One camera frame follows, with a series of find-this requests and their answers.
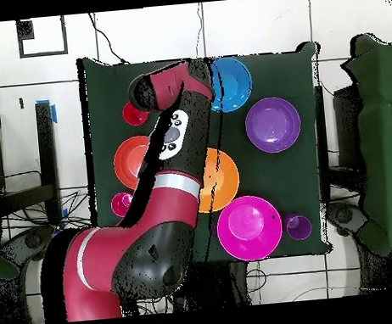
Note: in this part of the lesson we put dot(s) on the blue tape strip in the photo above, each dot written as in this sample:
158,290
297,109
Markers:
54,114

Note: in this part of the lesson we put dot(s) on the purple cup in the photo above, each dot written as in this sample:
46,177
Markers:
299,228

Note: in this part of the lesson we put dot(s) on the large blue bowl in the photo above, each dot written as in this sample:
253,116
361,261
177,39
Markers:
233,83

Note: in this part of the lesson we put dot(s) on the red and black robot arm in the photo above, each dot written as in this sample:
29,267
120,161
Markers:
160,216

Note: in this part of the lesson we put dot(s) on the black square floor frame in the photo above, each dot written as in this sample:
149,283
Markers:
25,29

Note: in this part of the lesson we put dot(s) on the crimson cup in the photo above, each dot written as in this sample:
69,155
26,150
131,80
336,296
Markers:
119,206

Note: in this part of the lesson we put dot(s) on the red cup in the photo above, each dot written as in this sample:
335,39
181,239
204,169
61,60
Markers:
132,118

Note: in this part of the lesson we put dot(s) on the red-orange bowl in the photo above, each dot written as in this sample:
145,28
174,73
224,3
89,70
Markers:
128,164

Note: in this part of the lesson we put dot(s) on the dark green tablecloth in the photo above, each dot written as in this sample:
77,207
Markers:
286,178

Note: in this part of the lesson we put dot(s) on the black stand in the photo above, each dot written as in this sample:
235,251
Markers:
46,147
347,121

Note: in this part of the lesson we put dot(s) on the orange bowl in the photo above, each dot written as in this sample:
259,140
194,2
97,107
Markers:
225,180

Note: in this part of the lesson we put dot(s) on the pink bowl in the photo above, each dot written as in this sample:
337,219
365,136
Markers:
249,228

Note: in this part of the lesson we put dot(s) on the purple bowl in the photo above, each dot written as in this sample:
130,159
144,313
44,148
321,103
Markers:
272,124

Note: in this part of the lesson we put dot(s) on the black wheeled base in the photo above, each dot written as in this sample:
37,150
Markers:
34,241
343,215

